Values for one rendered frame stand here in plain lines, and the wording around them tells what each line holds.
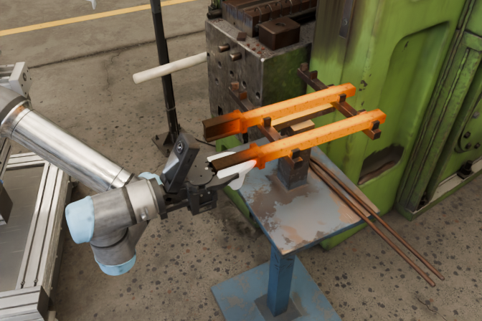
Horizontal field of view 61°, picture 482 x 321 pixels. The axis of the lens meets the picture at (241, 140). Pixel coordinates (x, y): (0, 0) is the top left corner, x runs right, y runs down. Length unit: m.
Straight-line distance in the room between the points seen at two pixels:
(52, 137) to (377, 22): 0.88
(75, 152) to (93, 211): 0.19
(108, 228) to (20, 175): 1.43
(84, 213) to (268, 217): 0.49
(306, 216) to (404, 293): 0.92
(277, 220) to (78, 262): 1.15
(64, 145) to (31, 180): 1.22
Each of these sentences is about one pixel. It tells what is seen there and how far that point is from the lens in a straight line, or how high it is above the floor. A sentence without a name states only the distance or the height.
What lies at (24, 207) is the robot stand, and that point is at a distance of 2.02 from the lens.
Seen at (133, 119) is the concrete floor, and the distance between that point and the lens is 2.67.
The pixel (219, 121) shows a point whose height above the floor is 1.03.
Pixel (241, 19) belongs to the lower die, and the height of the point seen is 0.96.
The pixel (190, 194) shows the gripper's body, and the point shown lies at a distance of 0.78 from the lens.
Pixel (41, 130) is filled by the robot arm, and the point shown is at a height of 1.05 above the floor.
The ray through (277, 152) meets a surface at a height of 1.01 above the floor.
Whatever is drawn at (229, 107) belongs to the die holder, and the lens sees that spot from 1.67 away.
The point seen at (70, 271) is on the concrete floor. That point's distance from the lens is 1.99.
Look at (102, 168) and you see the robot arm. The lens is 0.90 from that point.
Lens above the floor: 1.57
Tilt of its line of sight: 40 degrees down
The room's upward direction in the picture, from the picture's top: straight up
